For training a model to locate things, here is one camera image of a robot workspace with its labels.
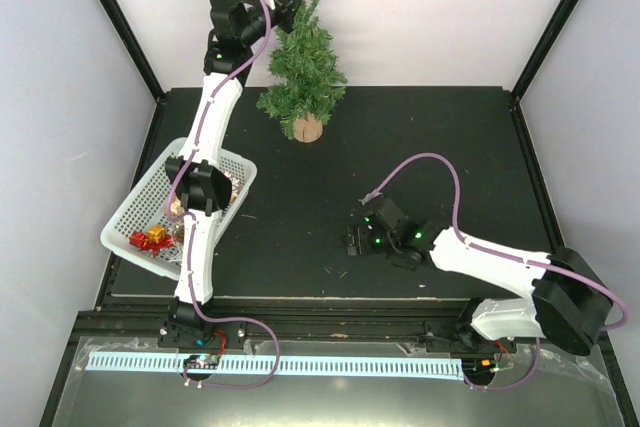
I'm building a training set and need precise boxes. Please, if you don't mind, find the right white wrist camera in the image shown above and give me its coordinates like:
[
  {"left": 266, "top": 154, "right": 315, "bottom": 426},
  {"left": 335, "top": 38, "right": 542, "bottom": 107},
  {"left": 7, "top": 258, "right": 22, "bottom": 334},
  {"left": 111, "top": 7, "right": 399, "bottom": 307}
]
[{"left": 359, "top": 189, "right": 381, "bottom": 206}]

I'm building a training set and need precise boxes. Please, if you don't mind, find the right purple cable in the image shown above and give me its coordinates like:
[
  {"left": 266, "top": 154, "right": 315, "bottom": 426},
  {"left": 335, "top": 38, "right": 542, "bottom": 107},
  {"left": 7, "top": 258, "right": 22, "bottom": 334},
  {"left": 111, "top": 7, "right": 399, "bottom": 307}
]
[{"left": 359, "top": 151, "right": 630, "bottom": 333}]

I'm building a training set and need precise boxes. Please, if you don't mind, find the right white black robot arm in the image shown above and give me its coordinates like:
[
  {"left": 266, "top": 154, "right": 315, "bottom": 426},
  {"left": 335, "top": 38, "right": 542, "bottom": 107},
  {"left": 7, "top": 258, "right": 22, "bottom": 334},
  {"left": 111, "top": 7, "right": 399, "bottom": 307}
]
[{"left": 342, "top": 195, "right": 613, "bottom": 356}]

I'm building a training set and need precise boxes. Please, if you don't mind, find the left black frame post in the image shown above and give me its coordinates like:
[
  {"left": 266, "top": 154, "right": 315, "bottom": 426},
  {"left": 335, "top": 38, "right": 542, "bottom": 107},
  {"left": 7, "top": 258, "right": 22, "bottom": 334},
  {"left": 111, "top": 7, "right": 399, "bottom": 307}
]
[{"left": 98, "top": 0, "right": 165, "bottom": 101}]

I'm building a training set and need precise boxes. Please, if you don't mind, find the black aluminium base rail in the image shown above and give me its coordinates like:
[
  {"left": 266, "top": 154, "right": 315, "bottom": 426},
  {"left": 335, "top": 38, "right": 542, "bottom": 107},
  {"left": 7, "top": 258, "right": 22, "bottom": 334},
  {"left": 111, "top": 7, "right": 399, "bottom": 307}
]
[{"left": 79, "top": 296, "right": 616, "bottom": 353}]

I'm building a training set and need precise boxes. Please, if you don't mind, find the brown pine cone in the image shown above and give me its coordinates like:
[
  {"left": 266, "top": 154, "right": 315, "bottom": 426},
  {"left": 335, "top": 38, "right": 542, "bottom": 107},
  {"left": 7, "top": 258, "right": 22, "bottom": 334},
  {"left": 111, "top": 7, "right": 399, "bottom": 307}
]
[{"left": 171, "top": 225, "right": 185, "bottom": 244}]

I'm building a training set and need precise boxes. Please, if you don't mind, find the gold gift box ornament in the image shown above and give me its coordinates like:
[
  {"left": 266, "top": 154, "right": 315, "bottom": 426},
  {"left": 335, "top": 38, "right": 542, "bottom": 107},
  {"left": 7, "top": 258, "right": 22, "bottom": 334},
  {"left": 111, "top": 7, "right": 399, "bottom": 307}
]
[{"left": 147, "top": 224, "right": 167, "bottom": 244}]

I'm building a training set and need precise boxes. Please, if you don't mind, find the purple cable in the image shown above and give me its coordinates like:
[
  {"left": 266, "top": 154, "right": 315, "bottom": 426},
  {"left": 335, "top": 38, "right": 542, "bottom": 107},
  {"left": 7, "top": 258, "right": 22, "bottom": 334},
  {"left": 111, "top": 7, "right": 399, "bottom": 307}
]
[
  {"left": 162, "top": 0, "right": 284, "bottom": 391},
  {"left": 359, "top": 151, "right": 630, "bottom": 333}
]

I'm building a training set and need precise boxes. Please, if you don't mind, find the black frame post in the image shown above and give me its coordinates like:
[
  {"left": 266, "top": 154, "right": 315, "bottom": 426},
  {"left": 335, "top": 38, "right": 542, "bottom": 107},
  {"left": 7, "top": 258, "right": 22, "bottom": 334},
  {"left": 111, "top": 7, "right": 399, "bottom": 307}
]
[
  {"left": 98, "top": 0, "right": 165, "bottom": 101},
  {"left": 511, "top": 0, "right": 580, "bottom": 102}
]

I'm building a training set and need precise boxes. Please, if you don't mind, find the silver star ornament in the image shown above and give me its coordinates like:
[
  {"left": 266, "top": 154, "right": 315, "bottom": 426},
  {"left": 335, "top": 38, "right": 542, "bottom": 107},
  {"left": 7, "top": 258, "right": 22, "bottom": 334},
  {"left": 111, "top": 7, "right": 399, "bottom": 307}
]
[{"left": 159, "top": 246, "right": 183, "bottom": 265}]

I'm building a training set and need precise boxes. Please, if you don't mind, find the white slotted cable duct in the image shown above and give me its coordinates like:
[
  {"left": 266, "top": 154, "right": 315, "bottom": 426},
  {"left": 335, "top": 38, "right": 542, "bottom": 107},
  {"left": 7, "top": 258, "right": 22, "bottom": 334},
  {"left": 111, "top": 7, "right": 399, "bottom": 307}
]
[{"left": 85, "top": 352, "right": 464, "bottom": 381}]

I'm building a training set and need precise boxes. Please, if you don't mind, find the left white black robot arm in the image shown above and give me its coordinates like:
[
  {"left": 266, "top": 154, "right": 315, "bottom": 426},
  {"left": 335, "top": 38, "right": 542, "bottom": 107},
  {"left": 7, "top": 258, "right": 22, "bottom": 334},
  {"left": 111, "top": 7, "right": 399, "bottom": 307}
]
[{"left": 165, "top": 0, "right": 303, "bottom": 347}]

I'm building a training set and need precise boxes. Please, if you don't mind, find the small green christmas tree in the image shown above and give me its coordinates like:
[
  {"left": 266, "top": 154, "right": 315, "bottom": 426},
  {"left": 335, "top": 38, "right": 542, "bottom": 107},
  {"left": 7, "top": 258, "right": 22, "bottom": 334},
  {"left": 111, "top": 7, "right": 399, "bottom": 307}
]
[{"left": 257, "top": 0, "right": 347, "bottom": 143}]

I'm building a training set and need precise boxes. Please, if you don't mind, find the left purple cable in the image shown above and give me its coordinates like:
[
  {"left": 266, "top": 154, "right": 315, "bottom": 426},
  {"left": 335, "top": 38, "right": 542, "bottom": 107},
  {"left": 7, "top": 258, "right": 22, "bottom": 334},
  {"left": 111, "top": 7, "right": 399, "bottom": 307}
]
[{"left": 162, "top": 0, "right": 284, "bottom": 391}]

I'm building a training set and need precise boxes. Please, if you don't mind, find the white perforated plastic basket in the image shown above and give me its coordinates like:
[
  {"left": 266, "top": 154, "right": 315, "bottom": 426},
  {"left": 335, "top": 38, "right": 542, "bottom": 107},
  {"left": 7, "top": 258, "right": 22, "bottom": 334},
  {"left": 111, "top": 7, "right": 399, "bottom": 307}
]
[{"left": 100, "top": 137, "right": 257, "bottom": 281}]

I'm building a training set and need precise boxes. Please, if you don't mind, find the right black frame post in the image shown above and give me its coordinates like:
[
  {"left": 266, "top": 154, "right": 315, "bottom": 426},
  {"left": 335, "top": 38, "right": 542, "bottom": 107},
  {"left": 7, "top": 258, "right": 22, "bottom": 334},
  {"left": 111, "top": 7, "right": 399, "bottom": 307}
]
[{"left": 511, "top": 0, "right": 580, "bottom": 102}]

